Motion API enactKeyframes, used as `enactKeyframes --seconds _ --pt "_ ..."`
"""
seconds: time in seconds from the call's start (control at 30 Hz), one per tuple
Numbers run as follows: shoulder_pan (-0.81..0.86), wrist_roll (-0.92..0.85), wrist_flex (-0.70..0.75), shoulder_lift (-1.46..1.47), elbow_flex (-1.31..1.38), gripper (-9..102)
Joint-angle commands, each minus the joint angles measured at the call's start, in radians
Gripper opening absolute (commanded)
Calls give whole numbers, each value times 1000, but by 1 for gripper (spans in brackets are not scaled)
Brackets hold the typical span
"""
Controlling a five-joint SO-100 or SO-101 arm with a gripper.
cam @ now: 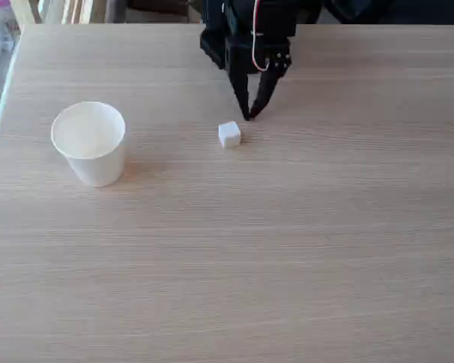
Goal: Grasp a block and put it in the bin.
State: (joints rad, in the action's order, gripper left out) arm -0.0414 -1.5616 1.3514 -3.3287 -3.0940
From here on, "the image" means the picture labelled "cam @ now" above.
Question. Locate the white cube block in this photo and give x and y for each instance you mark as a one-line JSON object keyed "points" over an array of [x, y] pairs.
{"points": [[229, 134]]}

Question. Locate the dark fabric object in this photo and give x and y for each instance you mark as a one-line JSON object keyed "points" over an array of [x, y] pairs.
{"points": [[393, 10]]}

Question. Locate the white paper cup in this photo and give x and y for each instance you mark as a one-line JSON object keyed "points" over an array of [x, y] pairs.
{"points": [[92, 151]]}

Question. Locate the light wooden frame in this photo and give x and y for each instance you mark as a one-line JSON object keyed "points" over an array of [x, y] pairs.
{"points": [[60, 11]]}

